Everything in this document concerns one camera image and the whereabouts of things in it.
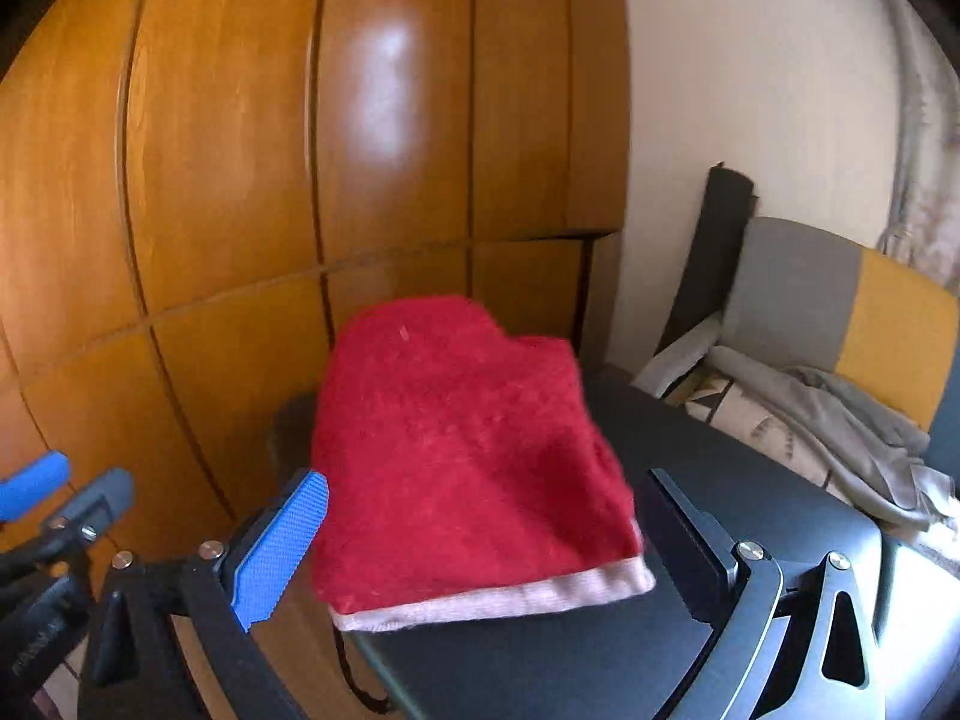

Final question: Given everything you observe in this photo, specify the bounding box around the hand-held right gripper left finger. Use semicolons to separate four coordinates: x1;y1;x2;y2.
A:
75;467;331;720

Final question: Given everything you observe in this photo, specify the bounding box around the white printed cushion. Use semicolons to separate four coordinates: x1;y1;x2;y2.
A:
664;371;856;511

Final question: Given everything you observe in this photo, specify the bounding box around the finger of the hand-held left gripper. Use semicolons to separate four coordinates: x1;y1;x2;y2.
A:
0;467;136;601
0;451;70;522

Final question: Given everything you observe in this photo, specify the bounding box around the red knitted sweater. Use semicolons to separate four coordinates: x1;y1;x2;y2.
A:
310;296;647;612

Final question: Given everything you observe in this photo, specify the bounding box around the black leaning board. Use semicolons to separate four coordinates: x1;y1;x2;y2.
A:
654;163;757;361

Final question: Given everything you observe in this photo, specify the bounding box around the wooden wardrobe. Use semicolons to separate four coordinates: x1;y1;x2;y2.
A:
0;0;632;698

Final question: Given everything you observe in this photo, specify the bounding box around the pink patterned curtain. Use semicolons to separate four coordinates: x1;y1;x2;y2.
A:
877;0;960;271

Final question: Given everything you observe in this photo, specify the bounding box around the grey hoodie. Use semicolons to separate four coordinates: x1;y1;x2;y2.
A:
705;345;960;533

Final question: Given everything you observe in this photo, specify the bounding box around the pink knitted sweater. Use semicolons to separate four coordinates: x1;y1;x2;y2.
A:
330;555;657;632

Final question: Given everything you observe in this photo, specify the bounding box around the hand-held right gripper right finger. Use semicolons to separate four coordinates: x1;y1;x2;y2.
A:
636;467;886;720

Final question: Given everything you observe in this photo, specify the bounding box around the grey yellow blue armchair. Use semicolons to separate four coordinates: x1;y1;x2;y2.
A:
634;216;960;541

